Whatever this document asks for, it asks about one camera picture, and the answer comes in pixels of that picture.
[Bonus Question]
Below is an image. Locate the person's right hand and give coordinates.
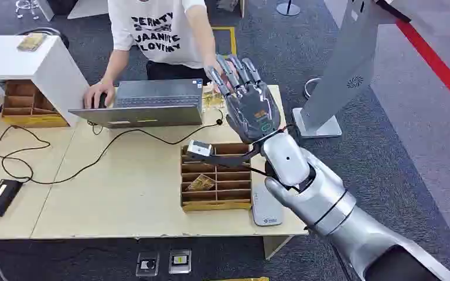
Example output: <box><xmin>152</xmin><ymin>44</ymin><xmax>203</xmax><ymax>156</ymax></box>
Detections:
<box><xmin>83</xmin><ymin>79</ymin><xmax>117</xmax><ymax>109</ymax></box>

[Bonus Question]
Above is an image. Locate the person's left hand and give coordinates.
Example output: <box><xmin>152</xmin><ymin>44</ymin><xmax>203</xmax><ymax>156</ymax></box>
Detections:
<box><xmin>204</xmin><ymin>57</ymin><xmax>237</xmax><ymax>95</ymax></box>

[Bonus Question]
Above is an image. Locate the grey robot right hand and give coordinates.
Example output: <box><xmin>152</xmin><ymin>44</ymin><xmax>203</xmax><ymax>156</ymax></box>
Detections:
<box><xmin>204</xmin><ymin>53</ymin><xmax>282</xmax><ymax>145</ymax></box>

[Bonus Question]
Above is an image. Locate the gold cards pile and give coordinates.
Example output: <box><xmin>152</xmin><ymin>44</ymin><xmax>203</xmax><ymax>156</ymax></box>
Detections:
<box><xmin>202</xmin><ymin>90</ymin><xmax>226</xmax><ymax>110</ymax></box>

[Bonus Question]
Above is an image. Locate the white desk shelf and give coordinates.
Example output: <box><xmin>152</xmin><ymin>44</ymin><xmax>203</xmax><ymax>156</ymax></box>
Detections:
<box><xmin>0</xmin><ymin>35</ymin><xmax>90</xmax><ymax>128</ymax></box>

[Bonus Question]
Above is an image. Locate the grey laptop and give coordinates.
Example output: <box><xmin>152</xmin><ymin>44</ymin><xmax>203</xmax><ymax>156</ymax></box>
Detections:
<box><xmin>68</xmin><ymin>78</ymin><xmax>205</xmax><ymax>129</ymax></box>

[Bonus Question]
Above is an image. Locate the person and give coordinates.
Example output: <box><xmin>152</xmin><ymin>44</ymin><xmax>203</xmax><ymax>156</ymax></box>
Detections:
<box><xmin>107</xmin><ymin>0</ymin><xmax>212</xmax><ymax>83</ymax></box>

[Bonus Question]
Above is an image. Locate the wooden box with compartments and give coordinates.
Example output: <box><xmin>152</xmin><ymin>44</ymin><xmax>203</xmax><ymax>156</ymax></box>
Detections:
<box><xmin>1</xmin><ymin>79</ymin><xmax>69</xmax><ymax>128</ymax></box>

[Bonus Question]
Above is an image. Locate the gold card stack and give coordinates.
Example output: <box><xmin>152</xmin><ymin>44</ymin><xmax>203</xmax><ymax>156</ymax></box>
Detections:
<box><xmin>16</xmin><ymin>33</ymin><xmax>48</xmax><ymax>53</ymax></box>

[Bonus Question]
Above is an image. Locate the wooden card box with dividers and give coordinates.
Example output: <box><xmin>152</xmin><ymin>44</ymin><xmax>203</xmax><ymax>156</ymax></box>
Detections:
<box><xmin>180</xmin><ymin>142</ymin><xmax>253</xmax><ymax>213</ymax></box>

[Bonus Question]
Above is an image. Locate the gold printed card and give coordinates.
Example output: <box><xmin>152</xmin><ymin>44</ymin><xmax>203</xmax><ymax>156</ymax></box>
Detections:
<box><xmin>186</xmin><ymin>174</ymin><xmax>216</xmax><ymax>193</ymax></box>

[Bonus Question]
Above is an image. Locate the round stanchion base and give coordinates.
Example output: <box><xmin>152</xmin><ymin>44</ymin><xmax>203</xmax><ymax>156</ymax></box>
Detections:
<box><xmin>275</xmin><ymin>0</ymin><xmax>302</xmax><ymax>17</ymax></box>

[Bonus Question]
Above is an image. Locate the grey flat card reader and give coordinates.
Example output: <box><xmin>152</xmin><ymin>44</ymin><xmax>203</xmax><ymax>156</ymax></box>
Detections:
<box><xmin>251</xmin><ymin>182</ymin><xmax>284</xmax><ymax>227</ymax></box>

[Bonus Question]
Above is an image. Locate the silver kiosk stand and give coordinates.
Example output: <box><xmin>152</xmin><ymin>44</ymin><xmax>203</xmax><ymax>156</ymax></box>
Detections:
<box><xmin>292</xmin><ymin>0</ymin><xmax>412</xmax><ymax>139</ymax></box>

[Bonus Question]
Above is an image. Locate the chrome chair base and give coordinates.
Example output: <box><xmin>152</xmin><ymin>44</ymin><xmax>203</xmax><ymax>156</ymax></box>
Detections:
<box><xmin>14</xmin><ymin>0</ymin><xmax>40</xmax><ymax>20</ymax></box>

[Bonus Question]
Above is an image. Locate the black power adapter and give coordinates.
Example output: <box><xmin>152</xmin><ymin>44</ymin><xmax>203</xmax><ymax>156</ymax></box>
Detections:
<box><xmin>0</xmin><ymin>179</ymin><xmax>23</xmax><ymax>218</ymax></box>

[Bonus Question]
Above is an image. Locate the floor socket with yellow label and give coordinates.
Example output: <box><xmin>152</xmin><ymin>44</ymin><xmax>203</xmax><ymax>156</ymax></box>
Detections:
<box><xmin>168</xmin><ymin>249</ymin><xmax>192</xmax><ymax>275</ymax></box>

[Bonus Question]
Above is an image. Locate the floor socket with round plug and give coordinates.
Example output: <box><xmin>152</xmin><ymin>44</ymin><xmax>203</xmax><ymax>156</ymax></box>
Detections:
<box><xmin>135</xmin><ymin>251</ymin><xmax>160</xmax><ymax>277</ymax></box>

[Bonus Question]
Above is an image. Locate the long black cable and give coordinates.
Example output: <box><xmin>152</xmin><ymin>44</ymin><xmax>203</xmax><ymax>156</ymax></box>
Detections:
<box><xmin>0</xmin><ymin>109</ymin><xmax>224</xmax><ymax>186</ymax></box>

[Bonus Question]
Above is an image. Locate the grey cable loop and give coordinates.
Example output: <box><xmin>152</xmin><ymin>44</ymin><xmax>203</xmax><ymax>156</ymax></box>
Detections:
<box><xmin>304</xmin><ymin>77</ymin><xmax>322</xmax><ymax>101</ymax></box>

